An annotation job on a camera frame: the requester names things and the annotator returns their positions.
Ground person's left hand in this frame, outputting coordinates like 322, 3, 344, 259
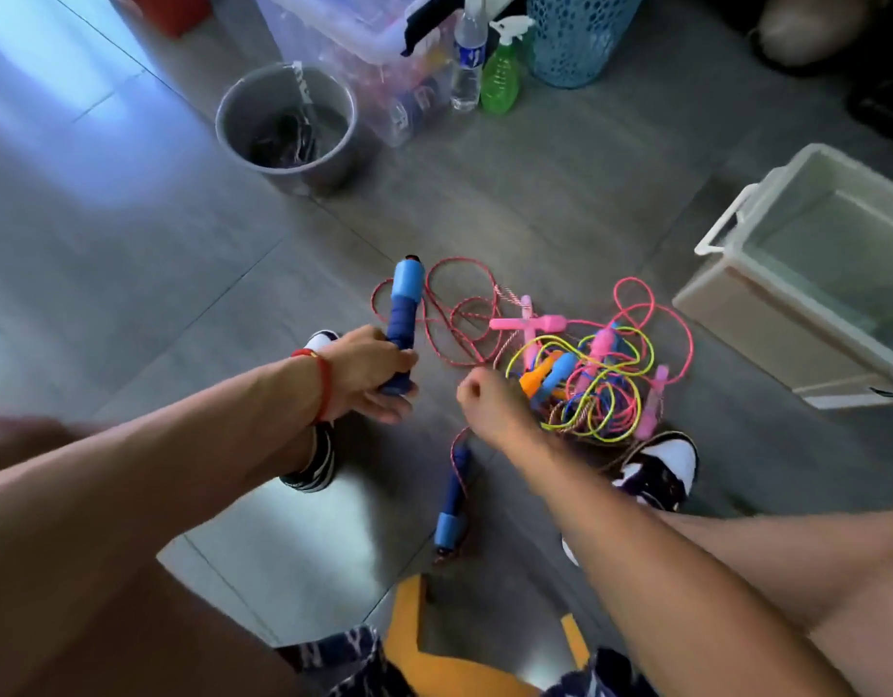
316, 323, 422, 427

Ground person's right hand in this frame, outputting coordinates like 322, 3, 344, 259
455, 365, 544, 460

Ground yellow rope orange handles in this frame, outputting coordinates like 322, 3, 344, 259
501, 323, 660, 444

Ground red rope blue-handled jump rope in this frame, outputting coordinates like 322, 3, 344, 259
368, 254, 532, 563

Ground pink thick handled jump rope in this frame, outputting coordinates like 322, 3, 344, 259
562, 275, 698, 444

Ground white plastic bin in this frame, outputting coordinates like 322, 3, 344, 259
673, 143, 893, 412

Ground person's left forearm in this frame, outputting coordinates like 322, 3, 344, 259
0, 352, 335, 697

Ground person's right forearm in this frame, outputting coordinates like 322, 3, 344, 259
504, 425, 855, 697

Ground person's left leg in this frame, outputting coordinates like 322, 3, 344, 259
0, 413, 339, 697

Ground person's leg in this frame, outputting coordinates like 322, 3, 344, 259
0, 413, 339, 697
650, 507, 893, 697

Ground person's right leg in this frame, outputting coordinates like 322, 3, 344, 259
650, 507, 893, 697

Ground black white left shoe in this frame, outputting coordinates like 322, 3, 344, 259
281, 329, 344, 494

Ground black white shoe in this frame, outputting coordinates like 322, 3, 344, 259
281, 329, 344, 494
560, 432, 701, 567

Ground black white right shoe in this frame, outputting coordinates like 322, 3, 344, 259
560, 432, 701, 567

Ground grey metal basin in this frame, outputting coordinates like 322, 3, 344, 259
214, 62, 376, 197

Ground navy patterned shorts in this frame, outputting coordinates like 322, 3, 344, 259
279, 626, 658, 697

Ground green spray bottle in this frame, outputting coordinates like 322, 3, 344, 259
479, 15, 536, 117

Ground small plastic water bottle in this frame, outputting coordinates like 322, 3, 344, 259
449, 0, 492, 114

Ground clear bin with black latches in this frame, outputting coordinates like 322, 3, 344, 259
253, 0, 463, 148

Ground blue mesh plastic basket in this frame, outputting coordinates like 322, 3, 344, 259
526, 0, 649, 90

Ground red bag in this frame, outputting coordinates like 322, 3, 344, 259
127, 0, 213, 38

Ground brown ball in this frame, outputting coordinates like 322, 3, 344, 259
751, 0, 891, 70

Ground red string bracelet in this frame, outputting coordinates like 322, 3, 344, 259
289, 347, 336, 425

